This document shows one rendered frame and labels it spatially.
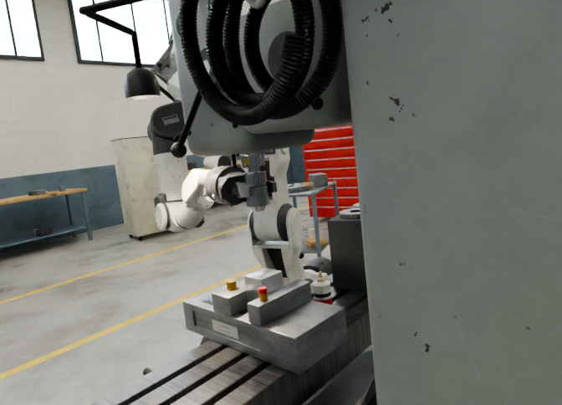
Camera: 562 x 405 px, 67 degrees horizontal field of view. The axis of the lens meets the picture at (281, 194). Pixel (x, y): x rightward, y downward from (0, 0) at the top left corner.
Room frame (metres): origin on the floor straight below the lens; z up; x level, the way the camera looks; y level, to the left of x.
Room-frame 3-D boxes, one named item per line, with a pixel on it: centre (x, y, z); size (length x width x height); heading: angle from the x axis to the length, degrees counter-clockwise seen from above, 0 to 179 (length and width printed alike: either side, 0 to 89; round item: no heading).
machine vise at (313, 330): (0.86, 0.08, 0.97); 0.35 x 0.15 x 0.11; 46
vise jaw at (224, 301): (0.88, 0.09, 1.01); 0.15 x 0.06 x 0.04; 136
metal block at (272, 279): (0.84, 0.05, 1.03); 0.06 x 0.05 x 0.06; 136
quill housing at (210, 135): (0.85, 0.05, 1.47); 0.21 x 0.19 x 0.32; 138
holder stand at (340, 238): (1.15, -0.22, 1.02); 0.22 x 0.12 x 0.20; 149
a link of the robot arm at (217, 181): (0.93, 0.09, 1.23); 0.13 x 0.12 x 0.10; 120
